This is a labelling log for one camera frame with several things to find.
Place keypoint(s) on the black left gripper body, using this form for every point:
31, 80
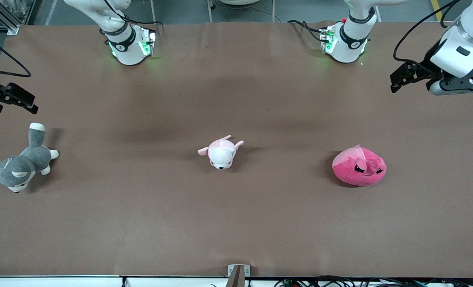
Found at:
430, 59

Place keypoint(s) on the pink round plush toy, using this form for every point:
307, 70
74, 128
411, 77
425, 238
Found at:
358, 167

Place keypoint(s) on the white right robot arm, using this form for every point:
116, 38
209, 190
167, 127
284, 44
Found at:
128, 44

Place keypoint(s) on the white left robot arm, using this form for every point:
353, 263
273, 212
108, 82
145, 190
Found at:
352, 36

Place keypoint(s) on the grey husky plush toy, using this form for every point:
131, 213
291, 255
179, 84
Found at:
21, 165

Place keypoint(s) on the white and pink plush toy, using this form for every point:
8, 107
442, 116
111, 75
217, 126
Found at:
220, 153

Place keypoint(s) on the brown table cover sheet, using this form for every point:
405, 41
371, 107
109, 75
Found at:
236, 219

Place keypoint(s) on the aluminium profile frame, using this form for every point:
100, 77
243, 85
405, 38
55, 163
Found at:
9, 24

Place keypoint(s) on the white table edge rail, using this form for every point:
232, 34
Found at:
61, 282

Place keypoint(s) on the metal table edge bracket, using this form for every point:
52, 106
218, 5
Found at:
236, 276

